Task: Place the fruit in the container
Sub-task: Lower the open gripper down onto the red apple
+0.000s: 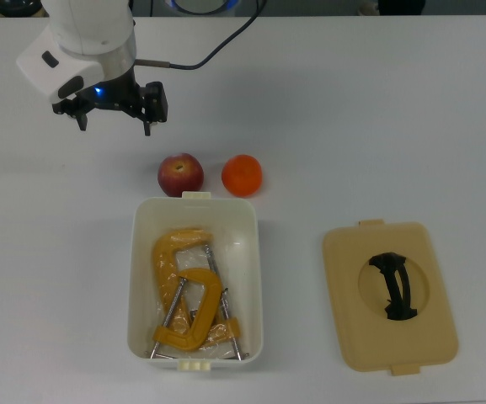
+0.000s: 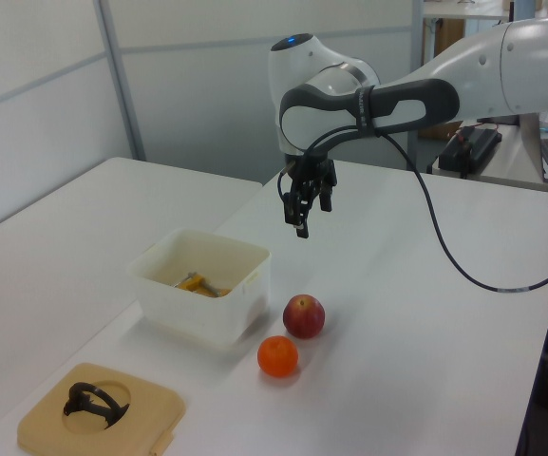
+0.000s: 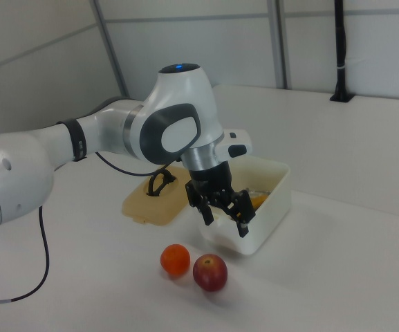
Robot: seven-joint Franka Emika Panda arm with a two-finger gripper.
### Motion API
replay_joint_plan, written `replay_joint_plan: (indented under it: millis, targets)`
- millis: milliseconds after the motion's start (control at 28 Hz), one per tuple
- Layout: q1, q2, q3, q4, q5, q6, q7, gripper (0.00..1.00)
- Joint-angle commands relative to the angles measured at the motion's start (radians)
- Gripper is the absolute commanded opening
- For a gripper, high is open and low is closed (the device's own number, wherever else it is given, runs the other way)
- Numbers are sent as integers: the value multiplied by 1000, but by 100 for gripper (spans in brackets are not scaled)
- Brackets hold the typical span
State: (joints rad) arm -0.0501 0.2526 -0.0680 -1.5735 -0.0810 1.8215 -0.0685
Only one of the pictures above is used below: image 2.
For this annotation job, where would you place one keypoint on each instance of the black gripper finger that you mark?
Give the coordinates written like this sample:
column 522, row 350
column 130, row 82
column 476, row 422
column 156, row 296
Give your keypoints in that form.
column 297, row 209
column 326, row 198

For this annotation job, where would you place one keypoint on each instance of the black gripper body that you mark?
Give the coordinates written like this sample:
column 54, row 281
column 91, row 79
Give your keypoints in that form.
column 318, row 171

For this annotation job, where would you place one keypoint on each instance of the red apple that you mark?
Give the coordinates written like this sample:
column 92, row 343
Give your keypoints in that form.
column 304, row 316

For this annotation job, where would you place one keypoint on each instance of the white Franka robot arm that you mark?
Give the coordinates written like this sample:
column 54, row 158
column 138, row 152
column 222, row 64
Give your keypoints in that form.
column 473, row 66

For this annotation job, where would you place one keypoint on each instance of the white plastic container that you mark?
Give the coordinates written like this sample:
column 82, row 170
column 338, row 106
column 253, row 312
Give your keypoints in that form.
column 197, row 316

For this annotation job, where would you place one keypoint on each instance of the orange fruit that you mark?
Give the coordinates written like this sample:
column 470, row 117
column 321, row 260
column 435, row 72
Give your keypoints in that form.
column 278, row 357

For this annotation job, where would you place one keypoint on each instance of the large yellow C-clamp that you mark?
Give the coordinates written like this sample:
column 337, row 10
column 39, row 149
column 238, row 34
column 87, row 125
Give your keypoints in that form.
column 193, row 284

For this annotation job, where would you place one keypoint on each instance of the brown cardboard box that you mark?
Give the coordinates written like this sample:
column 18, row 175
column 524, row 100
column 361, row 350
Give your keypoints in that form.
column 447, row 129

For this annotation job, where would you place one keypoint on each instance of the black electronics box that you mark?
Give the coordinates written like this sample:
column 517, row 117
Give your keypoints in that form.
column 473, row 147

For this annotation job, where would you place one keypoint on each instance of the tan plastic lid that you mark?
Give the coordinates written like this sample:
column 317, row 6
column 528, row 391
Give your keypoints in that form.
column 45, row 427

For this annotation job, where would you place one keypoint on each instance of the grey partition post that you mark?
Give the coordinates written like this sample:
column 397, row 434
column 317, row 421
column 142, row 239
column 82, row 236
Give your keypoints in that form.
column 121, row 81

